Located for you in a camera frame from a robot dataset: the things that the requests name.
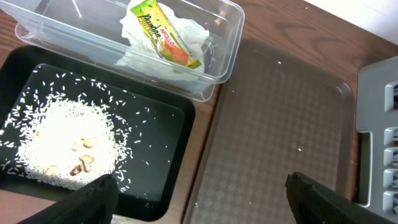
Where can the brown serving tray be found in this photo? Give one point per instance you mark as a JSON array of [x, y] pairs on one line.
[[276, 115]]

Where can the yellow green snack wrapper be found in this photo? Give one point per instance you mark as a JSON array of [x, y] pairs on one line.
[[163, 36]]

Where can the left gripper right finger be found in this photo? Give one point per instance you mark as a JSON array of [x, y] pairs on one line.
[[313, 203]]

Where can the spilled rice grains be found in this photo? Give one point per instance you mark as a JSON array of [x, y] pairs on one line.
[[66, 130]]

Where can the grey dishwasher rack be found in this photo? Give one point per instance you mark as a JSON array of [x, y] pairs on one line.
[[376, 123]]

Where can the black waste tray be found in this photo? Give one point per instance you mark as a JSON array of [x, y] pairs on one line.
[[163, 119]]

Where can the white napkin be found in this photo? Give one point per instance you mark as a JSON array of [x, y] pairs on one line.
[[193, 34]]

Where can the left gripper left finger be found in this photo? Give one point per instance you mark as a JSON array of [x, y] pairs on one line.
[[94, 203]]

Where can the clear plastic waste bin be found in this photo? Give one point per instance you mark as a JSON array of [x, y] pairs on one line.
[[91, 31]]

